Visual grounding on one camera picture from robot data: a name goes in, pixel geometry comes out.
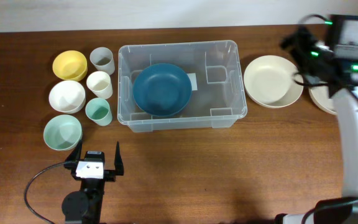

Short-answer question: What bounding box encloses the mint green plastic cup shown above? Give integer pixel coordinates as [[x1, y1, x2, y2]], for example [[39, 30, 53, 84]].
[[85, 98, 112, 126]]

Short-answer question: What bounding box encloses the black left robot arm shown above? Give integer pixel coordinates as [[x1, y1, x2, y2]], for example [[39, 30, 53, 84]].
[[62, 142, 124, 224]]

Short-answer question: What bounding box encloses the beige plastic plate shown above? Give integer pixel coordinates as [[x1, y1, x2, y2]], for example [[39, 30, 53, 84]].
[[309, 86, 337, 115], [243, 55, 303, 109]]

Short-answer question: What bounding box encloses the mint green plastic bowl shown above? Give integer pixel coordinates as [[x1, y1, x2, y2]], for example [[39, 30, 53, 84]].
[[44, 114, 83, 151]]

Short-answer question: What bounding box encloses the cream plastic cup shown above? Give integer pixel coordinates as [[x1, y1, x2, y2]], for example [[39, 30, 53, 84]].
[[86, 71, 113, 100]]

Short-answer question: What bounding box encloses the white plastic bowl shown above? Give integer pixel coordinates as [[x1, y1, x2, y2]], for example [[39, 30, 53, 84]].
[[48, 80, 86, 114]]

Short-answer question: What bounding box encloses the grey plastic cup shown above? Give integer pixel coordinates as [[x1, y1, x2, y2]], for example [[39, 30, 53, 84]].
[[89, 47, 115, 75]]

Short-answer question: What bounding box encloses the blue plastic plate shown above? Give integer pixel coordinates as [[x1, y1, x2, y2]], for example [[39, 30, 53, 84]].
[[132, 63, 192, 117]]

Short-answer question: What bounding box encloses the yellow plastic bowl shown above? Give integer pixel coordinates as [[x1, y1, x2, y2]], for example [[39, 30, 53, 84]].
[[52, 50, 88, 82]]

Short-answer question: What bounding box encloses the clear plastic storage bin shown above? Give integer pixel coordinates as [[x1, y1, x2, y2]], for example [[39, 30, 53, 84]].
[[117, 40, 247, 133]]

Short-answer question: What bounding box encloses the white label in bin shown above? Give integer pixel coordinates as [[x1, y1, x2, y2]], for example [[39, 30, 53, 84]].
[[187, 73, 198, 91]]

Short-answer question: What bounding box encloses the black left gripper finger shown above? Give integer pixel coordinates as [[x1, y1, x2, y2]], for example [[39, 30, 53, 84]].
[[63, 140, 83, 170], [114, 141, 124, 176]]

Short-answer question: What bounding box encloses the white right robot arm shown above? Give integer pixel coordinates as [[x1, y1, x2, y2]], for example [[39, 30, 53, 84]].
[[274, 14, 358, 223]]

